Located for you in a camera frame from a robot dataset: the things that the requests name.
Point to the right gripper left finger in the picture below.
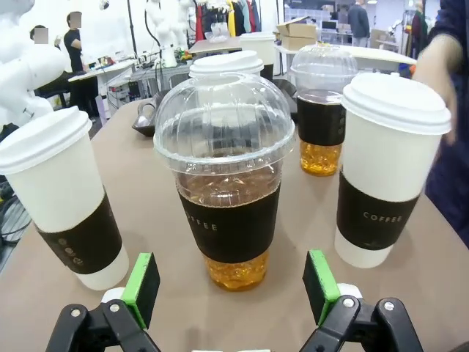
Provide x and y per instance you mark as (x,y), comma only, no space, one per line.
(143,289)

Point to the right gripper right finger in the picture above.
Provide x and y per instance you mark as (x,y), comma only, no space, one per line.
(320,289)

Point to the clear plastic iced coffee cup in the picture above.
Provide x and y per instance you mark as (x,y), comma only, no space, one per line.
(227,227)
(318,124)

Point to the white paper cup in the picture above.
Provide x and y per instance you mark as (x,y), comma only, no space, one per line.
(260,47)
(384,165)
(227,64)
(55,176)

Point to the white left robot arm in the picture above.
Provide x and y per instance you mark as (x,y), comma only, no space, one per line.
(22,73)

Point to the person's left forearm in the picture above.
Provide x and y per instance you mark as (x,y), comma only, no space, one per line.
(456,22)

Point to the person's left hand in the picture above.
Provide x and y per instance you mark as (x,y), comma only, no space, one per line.
(438,73)

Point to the person in navy jacket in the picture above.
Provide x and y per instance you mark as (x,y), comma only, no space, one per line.
(454,183)

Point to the white round-edged work table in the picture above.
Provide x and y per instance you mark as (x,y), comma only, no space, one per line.
(104,71)

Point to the long white background table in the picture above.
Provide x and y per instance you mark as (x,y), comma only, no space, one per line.
(381,55)

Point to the man in black t-shirt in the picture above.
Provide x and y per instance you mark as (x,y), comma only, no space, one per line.
(75,47)

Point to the beige background table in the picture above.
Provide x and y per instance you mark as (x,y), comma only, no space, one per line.
(216,45)

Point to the open cardboard box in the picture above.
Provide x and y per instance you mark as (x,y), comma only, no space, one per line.
(297,34)

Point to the black light stand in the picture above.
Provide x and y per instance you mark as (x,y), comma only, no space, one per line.
(132,29)

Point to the white humanoid robot figure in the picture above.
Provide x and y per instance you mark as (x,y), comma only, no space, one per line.
(187,18)
(163,29)

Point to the stack of clear cups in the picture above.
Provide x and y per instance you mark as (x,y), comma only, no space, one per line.
(217,31)

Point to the man in dark grey jacket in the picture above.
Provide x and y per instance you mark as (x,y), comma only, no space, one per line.
(358,22)

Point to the rack of colourful clothes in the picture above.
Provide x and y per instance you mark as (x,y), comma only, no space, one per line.
(234,16)

